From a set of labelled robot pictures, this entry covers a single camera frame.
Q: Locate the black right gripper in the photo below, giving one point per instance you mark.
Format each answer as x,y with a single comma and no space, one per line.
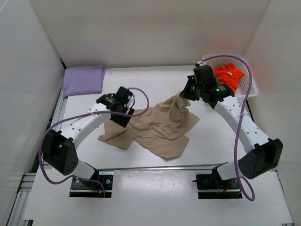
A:
186,93

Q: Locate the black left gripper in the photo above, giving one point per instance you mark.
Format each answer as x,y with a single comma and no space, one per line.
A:
122,120

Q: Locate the beige t shirt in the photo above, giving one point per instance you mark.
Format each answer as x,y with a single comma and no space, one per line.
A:
161,129

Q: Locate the purple t shirt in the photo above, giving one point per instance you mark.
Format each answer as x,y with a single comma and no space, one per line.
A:
82,80

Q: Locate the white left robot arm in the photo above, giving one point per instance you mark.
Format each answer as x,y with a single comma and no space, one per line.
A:
59,147

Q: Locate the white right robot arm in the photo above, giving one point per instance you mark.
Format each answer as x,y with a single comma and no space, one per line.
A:
262,152

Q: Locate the green t shirt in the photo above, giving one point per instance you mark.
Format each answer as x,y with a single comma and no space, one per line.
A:
217,81

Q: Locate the orange t shirt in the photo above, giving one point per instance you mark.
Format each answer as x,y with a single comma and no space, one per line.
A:
229,75

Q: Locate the white front cover board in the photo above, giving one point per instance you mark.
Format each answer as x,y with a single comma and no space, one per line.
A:
156,198

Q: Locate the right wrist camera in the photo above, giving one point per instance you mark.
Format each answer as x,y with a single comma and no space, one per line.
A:
204,74

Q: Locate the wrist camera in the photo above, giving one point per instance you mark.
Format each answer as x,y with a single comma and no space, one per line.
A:
204,74
125,96

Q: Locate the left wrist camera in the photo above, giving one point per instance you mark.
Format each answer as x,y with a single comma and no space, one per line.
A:
125,96

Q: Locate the aluminium table edge rail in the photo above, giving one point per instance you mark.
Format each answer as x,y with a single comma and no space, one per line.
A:
59,109

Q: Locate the aluminium front rail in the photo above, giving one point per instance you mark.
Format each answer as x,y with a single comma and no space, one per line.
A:
175,167

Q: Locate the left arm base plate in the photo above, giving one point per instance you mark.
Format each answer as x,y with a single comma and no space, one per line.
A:
83,189

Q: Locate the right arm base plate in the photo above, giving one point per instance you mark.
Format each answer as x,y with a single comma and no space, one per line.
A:
209,189

